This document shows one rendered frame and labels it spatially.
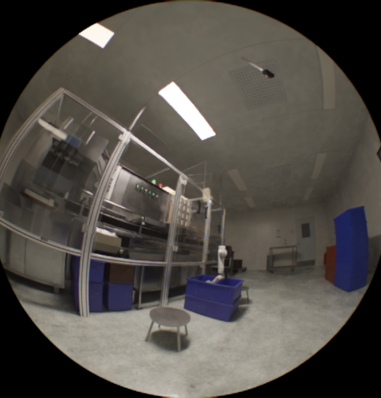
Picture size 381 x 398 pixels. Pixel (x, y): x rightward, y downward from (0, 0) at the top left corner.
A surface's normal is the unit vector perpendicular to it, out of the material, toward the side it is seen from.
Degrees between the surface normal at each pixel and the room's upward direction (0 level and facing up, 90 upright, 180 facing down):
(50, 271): 90
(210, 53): 180
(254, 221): 90
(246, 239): 90
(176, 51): 180
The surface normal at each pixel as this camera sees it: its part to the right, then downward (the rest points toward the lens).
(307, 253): -0.58, -0.37
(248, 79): -0.11, 0.92
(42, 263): 0.81, -0.13
